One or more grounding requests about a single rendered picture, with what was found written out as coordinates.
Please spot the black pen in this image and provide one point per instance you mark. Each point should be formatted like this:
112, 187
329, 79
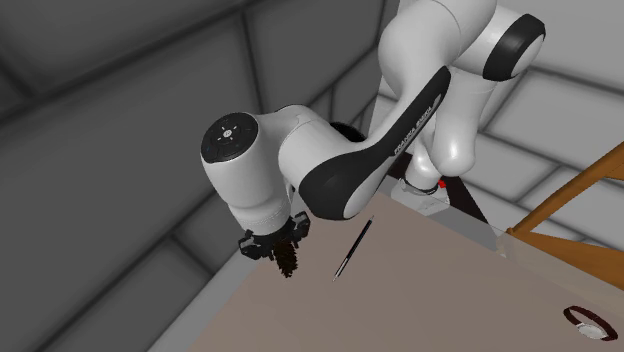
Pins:
353, 249

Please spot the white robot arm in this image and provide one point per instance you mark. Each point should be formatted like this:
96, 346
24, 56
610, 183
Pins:
253, 175

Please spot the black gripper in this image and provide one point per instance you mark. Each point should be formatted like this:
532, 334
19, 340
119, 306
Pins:
274, 239

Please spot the brown pine cone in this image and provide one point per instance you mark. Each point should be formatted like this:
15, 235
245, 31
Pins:
286, 261

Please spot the brown wooden chair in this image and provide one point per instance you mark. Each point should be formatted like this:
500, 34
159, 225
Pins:
570, 244

